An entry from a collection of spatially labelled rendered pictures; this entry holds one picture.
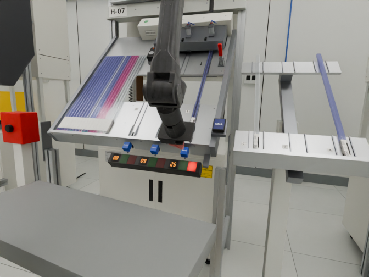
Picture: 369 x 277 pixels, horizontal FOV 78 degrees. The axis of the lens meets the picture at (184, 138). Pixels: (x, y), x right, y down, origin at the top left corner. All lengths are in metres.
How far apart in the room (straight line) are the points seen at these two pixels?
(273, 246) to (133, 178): 0.74
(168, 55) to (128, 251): 0.41
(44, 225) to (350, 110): 2.72
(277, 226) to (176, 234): 0.53
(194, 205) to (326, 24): 2.26
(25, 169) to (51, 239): 0.99
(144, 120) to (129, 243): 0.54
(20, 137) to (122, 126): 0.65
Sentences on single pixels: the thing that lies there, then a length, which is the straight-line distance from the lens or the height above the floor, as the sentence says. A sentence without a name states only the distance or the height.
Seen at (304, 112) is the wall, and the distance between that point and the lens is 2.75.
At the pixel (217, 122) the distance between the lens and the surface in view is 0.77.
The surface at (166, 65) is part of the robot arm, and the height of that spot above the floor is 0.95.
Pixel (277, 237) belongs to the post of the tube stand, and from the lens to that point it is 0.98.
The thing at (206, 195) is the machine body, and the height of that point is 0.41.
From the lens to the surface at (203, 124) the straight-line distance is 0.83.
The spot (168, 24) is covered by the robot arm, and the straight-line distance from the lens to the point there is 0.58.
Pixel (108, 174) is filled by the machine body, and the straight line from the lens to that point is 1.35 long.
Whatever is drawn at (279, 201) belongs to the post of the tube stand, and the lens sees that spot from 0.91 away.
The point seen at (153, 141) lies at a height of 0.72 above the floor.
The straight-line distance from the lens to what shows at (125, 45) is 1.41.
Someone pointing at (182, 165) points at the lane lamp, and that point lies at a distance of 0.76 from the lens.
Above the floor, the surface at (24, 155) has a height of 0.55.
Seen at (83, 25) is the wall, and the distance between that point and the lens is 3.62.
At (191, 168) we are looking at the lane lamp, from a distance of 0.75.
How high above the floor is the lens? 0.88
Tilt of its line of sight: 10 degrees down
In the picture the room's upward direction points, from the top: 2 degrees clockwise
